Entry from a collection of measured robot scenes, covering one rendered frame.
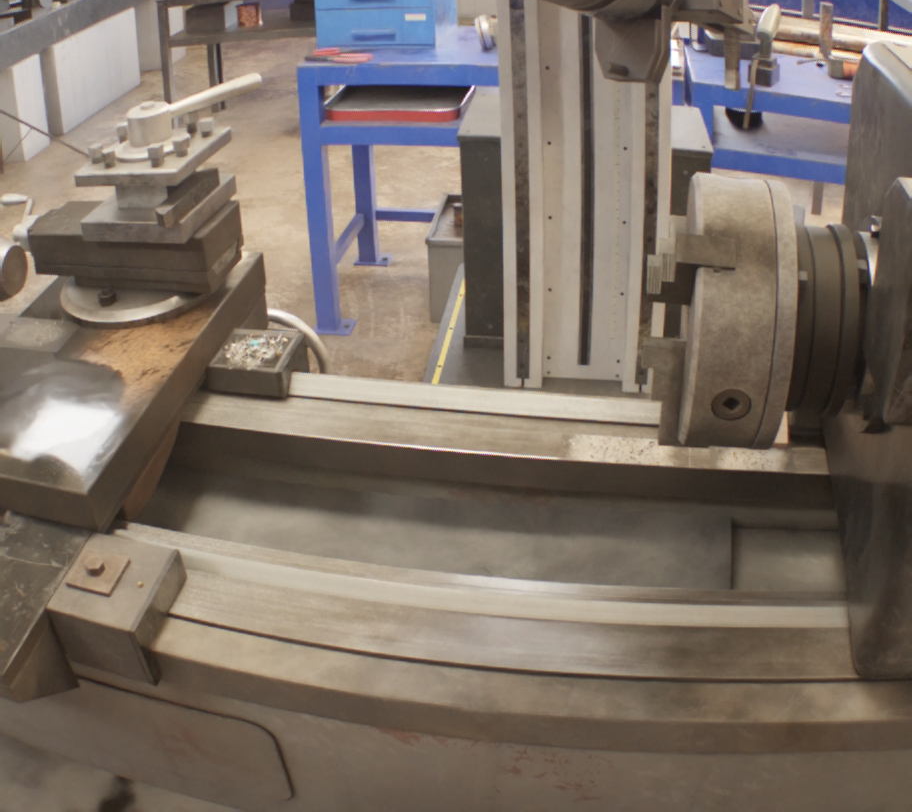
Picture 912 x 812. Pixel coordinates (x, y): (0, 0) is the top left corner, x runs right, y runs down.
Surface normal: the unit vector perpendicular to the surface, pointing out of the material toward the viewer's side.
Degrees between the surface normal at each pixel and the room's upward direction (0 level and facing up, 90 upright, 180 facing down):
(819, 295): 49
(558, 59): 90
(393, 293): 0
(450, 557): 16
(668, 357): 71
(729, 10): 80
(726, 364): 83
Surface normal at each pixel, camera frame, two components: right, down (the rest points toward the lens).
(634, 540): -0.19, -0.73
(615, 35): -0.72, 0.08
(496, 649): -0.04, -0.86
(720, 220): -0.13, -0.53
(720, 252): -0.17, -0.31
